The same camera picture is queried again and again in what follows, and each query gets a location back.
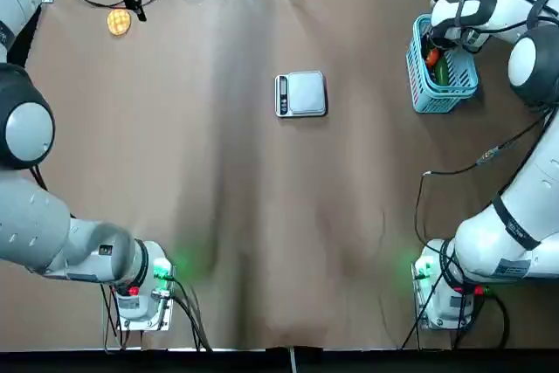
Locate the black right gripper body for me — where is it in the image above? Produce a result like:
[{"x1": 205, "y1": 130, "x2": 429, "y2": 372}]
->
[{"x1": 430, "y1": 25, "x2": 462, "y2": 50}]

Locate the light blue shopping basket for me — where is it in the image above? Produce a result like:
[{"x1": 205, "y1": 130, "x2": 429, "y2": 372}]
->
[{"x1": 405, "y1": 13, "x2": 480, "y2": 114}]

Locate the silver kitchen scale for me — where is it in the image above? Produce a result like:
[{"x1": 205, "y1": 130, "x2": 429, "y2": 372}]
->
[{"x1": 274, "y1": 70, "x2": 328, "y2": 119}]

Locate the green cucumber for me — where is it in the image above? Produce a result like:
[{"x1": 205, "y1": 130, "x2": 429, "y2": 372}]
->
[{"x1": 433, "y1": 56, "x2": 451, "y2": 86}]

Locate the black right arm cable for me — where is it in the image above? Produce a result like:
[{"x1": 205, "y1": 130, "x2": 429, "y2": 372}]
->
[{"x1": 500, "y1": 0, "x2": 559, "y2": 38}]

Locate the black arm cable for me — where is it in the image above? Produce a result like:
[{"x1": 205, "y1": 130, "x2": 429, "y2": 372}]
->
[
  {"x1": 29, "y1": 165, "x2": 49, "y2": 193},
  {"x1": 500, "y1": 0, "x2": 559, "y2": 38}
]

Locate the black cable with metal connector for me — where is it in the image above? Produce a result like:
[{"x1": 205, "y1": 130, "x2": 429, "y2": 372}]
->
[{"x1": 414, "y1": 118, "x2": 547, "y2": 252}]

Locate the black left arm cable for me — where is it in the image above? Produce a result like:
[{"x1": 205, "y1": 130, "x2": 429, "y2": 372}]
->
[{"x1": 29, "y1": 165, "x2": 49, "y2": 193}]

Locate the black cable with red plug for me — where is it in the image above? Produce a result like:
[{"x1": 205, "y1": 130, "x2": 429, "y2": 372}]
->
[
  {"x1": 100, "y1": 283, "x2": 132, "y2": 352},
  {"x1": 452, "y1": 287, "x2": 511, "y2": 350}
]

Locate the black cable at green connector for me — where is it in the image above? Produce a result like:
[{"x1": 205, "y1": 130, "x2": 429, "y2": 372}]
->
[
  {"x1": 168, "y1": 274, "x2": 215, "y2": 352},
  {"x1": 402, "y1": 274, "x2": 438, "y2": 350}
]

